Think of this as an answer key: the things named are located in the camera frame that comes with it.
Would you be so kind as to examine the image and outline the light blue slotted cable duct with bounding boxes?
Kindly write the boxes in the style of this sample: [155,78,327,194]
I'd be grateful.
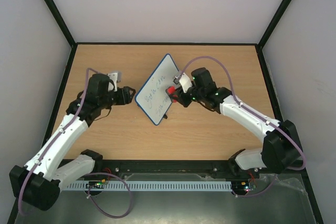
[65,180,232,192]

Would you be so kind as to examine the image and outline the right controller circuit board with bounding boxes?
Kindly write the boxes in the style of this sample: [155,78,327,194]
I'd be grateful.
[231,180,256,196]

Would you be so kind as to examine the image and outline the left controller circuit board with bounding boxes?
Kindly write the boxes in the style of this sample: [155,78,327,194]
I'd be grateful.
[85,179,109,189]

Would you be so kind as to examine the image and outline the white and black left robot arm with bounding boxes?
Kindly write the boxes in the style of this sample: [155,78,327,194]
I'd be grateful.
[9,72,136,211]

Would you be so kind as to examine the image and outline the red whiteboard eraser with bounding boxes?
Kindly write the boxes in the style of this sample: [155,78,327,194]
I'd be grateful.
[165,86,177,103]

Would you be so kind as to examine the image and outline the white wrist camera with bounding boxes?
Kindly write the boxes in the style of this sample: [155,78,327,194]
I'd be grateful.
[173,71,193,93]
[107,71,122,91]

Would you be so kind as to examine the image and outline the controller circuit board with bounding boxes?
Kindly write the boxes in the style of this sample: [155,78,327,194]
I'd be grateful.
[231,180,256,196]
[85,179,109,189]

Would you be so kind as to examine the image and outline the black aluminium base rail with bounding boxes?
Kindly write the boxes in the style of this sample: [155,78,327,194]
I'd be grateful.
[93,159,260,181]

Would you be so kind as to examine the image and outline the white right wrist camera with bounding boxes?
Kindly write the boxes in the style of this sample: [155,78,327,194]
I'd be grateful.
[173,71,193,93]

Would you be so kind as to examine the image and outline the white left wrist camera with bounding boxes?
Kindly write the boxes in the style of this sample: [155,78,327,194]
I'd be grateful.
[107,71,122,91]

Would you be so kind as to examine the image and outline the small blue-framed whiteboard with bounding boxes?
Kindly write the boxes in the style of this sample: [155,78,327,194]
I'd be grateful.
[135,54,179,126]

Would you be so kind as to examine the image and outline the black enclosure frame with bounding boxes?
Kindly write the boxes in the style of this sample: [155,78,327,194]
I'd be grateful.
[5,0,326,224]

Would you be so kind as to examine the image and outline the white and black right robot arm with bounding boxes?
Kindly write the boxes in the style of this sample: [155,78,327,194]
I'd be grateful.
[166,68,303,178]

